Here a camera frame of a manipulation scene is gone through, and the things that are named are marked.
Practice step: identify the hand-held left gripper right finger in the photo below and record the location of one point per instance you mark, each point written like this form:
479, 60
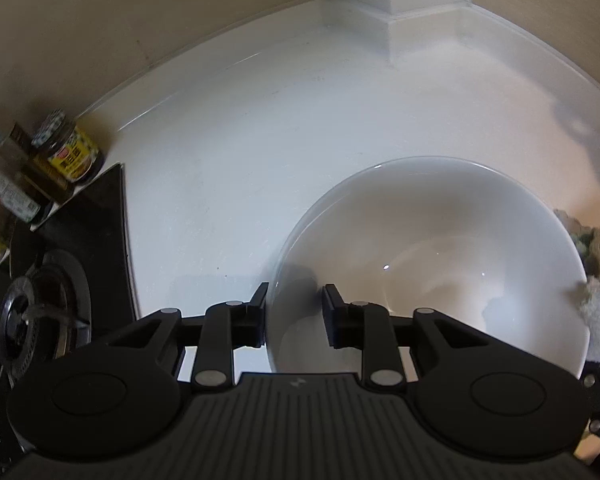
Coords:
331, 320

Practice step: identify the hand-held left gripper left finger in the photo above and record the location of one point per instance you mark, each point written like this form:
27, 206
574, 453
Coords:
261, 320

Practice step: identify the white ceramic bowl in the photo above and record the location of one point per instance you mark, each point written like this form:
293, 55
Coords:
430, 230

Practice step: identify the black glass stove top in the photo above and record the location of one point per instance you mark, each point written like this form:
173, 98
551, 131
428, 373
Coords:
100, 230

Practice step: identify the metal gas burner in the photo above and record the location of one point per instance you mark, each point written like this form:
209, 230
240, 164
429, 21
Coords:
45, 310

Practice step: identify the yellow label sauce jar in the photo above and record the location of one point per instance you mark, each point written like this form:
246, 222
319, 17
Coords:
72, 155

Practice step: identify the dark olive oil bottle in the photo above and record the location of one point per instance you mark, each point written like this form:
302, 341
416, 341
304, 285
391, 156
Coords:
45, 175

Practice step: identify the clear bottle with black cap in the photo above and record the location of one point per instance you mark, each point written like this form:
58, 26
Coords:
7, 180

